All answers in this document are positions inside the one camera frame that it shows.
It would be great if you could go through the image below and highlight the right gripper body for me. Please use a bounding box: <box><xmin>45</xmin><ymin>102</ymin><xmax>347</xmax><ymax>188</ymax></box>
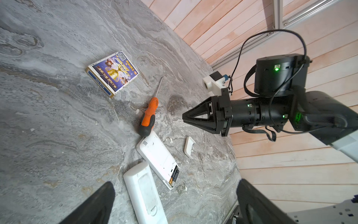
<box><xmin>209</xmin><ymin>88</ymin><xmax>233</xmax><ymax>137</ymax></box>

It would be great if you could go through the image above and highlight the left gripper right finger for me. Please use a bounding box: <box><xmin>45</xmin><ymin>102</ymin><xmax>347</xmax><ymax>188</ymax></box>
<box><xmin>236</xmin><ymin>179</ymin><xmax>295</xmax><ymax>224</ymax></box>

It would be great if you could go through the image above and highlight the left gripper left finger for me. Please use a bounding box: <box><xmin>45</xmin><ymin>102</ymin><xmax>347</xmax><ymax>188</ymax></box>
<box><xmin>61</xmin><ymin>182</ymin><xmax>115</xmax><ymax>224</ymax></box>

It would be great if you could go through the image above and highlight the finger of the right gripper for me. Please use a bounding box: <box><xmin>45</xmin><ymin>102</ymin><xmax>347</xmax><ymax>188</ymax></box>
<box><xmin>183</xmin><ymin>119</ymin><xmax>221</xmax><ymax>134</ymax></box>
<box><xmin>182</xmin><ymin>96</ymin><xmax>221</xmax><ymax>123</ymax></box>

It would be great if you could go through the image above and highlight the white battery cover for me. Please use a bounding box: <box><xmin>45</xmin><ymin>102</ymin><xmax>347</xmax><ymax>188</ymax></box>
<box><xmin>184</xmin><ymin>136</ymin><xmax>196</xmax><ymax>159</ymax></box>

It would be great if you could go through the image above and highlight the orange black screwdriver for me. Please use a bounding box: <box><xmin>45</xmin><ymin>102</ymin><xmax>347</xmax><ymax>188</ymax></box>
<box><xmin>139</xmin><ymin>77</ymin><xmax>164</xmax><ymax>137</ymax></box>

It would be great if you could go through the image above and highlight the white remote control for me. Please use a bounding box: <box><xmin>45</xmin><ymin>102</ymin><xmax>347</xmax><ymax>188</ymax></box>
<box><xmin>136</xmin><ymin>131</ymin><xmax>180</xmax><ymax>190</ymax></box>

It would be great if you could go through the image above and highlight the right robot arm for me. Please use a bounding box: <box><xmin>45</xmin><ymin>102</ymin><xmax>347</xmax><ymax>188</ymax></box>
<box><xmin>182</xmin><ymin>54</ymin><xmax>358</xmax><ymax>161</ymax></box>

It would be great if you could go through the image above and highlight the white remote with label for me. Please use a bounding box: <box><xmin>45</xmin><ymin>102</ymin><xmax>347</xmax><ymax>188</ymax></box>
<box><xmin>124</xmin><ymin>161</ymin><xmax>168</xmax><ymax>224</ymax></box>

